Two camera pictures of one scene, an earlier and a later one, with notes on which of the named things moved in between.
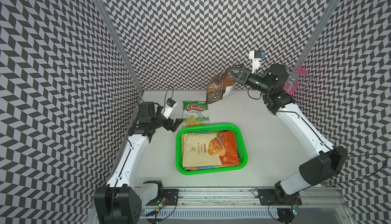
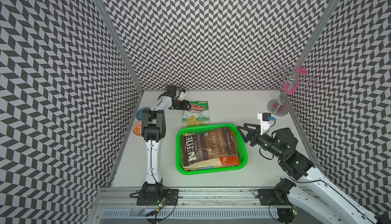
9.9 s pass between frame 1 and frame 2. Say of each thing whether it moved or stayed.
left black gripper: moved
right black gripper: moved
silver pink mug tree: stayed
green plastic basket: stayed
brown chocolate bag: moved
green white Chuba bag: stayed
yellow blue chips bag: stayed
